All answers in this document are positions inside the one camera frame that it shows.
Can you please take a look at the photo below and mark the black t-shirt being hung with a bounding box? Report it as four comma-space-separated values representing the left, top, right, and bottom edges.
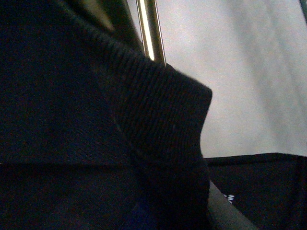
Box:
0, 0, 212, 230

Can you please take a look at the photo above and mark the gold metal hanger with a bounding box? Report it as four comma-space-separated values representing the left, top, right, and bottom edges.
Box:
136, 0, 166, 66

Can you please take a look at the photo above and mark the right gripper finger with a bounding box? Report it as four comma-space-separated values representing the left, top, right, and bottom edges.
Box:
208, 181, 259, 230

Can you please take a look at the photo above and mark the black printed t-shirt hanging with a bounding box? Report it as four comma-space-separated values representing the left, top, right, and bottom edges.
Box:
207, 153, 307, 230

